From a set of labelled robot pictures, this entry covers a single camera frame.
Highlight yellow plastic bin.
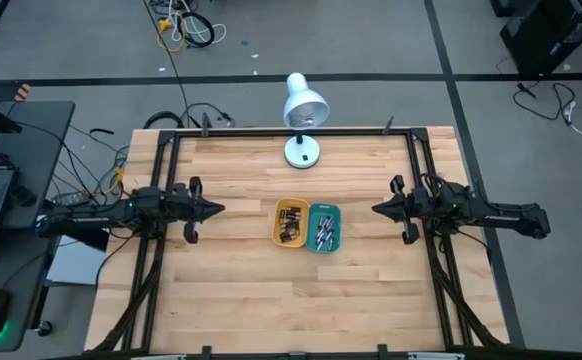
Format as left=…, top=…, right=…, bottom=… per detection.
left=270, top=197, right=311, bottom=249

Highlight black desk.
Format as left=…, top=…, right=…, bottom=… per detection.
left=0, top=99, right=77, bottom=354

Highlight black power strip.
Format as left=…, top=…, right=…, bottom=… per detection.
left=50, top=190, right=92, bottom=210

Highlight white desk lamp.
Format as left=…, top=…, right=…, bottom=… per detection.
left=282, top=71, right=331, bottom=170

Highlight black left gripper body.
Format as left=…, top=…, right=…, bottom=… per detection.
left=163, top=175, right=206, bottom=226

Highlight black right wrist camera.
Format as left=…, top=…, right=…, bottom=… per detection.
left=401, top=222, right=421, bottom=246

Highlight tangled floor cable bundle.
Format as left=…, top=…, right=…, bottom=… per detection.
left=148, top=0, right=228, bottom=55

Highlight white box under desk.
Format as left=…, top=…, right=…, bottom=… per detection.
left=44, top=223, right=111, bottom=287

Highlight black computer tower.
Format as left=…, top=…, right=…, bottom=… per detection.
left=499, top=0, right=582, bottom=77

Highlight small black desk object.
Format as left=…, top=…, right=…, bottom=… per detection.
left=10, top=184, right=38, bottom=208

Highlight long black floor cable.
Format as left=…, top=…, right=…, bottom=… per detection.
left=142, top=0, right=192, bottom=126

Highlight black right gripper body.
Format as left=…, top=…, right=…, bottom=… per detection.
left=389, top=174, right=442, bottom=229

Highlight teal plastic bin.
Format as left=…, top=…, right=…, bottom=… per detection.
left=304, top=201, right=343, bottom=255

